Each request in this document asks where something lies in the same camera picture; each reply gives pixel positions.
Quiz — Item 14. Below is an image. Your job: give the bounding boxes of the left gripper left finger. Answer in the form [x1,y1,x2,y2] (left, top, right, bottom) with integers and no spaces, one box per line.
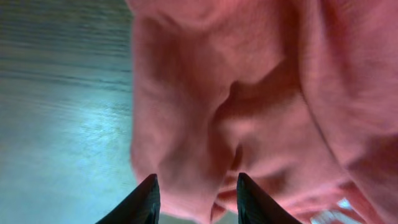
[96,174,160,224]

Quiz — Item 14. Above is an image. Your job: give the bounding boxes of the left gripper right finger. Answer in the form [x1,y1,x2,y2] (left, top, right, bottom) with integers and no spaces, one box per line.
[236,172,300,224]

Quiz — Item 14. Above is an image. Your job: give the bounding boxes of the orange printed t-shirt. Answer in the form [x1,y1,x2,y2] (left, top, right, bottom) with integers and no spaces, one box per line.
[128,0,397,223]

